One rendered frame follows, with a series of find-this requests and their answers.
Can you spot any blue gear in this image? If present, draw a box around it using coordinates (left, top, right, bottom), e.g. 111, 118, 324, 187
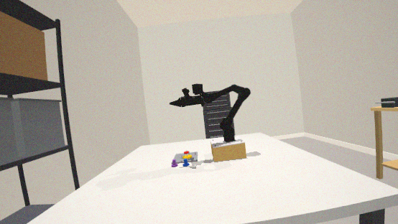
182, 159, 190, 167

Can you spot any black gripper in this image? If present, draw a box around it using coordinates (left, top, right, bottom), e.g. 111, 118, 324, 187
170, 96, 195, 107

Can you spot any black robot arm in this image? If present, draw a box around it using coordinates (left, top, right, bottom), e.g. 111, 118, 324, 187
182, 84, 251, 143

